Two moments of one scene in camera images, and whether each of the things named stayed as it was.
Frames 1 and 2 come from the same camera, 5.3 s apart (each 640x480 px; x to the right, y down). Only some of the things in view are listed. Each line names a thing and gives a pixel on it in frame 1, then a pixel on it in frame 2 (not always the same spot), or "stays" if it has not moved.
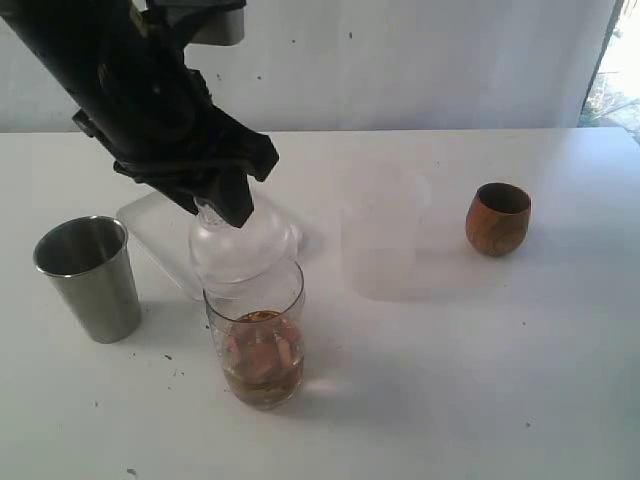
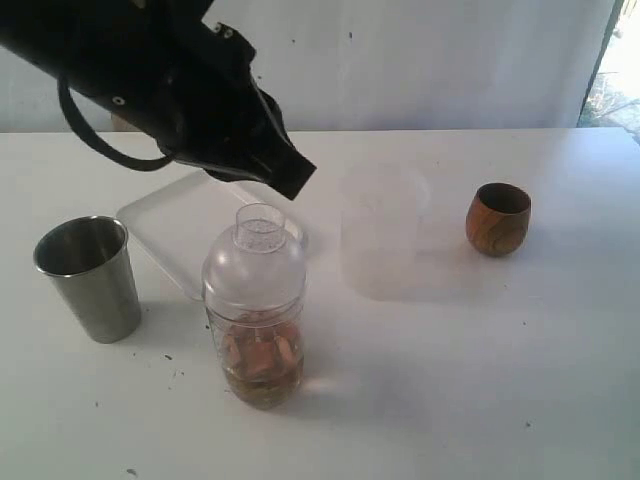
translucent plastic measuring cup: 385,205 stays
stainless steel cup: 87,260 stays
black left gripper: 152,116 to 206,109
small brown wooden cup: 497,219 stays
